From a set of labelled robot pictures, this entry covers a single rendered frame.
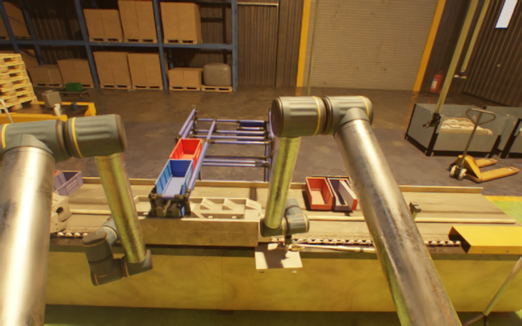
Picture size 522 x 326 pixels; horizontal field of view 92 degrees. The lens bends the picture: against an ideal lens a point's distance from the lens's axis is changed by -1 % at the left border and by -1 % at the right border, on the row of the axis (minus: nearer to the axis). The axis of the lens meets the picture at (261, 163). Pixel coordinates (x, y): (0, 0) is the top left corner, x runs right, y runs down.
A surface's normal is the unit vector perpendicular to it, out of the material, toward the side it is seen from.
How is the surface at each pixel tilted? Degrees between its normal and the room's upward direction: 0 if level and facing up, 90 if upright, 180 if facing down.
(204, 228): 80
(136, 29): 90
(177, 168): 94
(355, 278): 90
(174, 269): 90
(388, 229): 50
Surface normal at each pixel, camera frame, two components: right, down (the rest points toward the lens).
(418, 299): -0.56, -0.36
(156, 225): 0.00, 0.30
